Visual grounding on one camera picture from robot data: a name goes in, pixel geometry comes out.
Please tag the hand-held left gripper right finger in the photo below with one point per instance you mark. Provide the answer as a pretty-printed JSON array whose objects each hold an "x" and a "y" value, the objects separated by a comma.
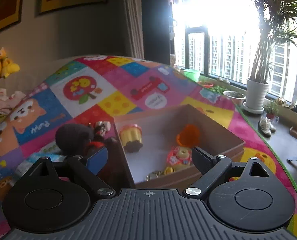
[{"x": 201, "y": 160}]

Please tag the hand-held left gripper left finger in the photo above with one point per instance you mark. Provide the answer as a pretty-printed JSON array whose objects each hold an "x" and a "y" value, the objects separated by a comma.
[{"x": 97, "y": 160}]

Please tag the black-haired red dress doll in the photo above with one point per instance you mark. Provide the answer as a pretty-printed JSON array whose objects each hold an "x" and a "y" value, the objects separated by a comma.
[{"x": 102, "y": 128}]

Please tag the dark brown plush toy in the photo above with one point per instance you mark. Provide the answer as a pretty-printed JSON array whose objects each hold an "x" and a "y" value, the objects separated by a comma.
[{"x": 73, "y": 136}]

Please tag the cardboard box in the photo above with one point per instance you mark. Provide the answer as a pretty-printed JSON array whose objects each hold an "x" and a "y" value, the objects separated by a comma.
[{"x": 213, "y": 127}]

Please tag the orange plastic toy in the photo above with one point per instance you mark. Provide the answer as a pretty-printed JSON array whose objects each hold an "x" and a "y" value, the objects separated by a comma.
[{"x": 188, "y": 135}]

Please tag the small yellow toy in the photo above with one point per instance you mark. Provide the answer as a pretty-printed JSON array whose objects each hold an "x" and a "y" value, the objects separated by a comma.
[{"x": 169, "y": 170}]

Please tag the yellow cupcake toy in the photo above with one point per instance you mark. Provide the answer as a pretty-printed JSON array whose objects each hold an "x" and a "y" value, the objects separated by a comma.
[{"x": 129, "y": 136}]

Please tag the white sneaker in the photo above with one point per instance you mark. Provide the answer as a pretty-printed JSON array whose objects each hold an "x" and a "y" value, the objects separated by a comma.
[
  {"x": 273, "y": 126},
  {"x": 264, "y": 127}
]

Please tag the grey round plant pot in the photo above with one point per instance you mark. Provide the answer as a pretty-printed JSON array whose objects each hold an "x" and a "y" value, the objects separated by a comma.
[{"x": 234, "y": 97}]

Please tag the red pot with plants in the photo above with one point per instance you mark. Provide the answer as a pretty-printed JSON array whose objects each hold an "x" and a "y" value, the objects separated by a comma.
[{"x": 205, "y": 83}]

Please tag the grey window sill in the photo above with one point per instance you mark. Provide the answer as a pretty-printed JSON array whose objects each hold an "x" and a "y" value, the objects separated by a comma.
[{"x": 281, "y": 145}]

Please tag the green plastic basin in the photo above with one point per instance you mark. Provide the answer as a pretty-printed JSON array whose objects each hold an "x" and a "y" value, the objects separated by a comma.
[{"x": 191, "y": 75}]

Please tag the small plant in red pot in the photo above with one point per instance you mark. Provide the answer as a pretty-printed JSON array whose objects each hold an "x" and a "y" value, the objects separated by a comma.
[{"x": 271, "y": 110}]

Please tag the potted palm in white pot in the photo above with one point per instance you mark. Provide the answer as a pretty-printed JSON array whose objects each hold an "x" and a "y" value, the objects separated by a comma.
[{"x": 257, "y": 93}]

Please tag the colourful printed play mat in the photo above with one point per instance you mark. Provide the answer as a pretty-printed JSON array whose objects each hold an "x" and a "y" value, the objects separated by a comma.
[{"x": 138, "y": 80}]

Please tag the pile of clothes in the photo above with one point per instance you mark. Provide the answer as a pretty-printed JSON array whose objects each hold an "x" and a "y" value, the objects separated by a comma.
[{"x": 1, "y": 102}]

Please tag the yellow plush toy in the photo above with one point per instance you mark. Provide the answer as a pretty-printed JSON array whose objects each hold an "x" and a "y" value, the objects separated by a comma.
[{"x": 1, "y": 66}]

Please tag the beige curtain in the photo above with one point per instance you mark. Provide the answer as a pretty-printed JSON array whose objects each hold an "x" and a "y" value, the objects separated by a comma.
[{"x": 133, "y": 17}]

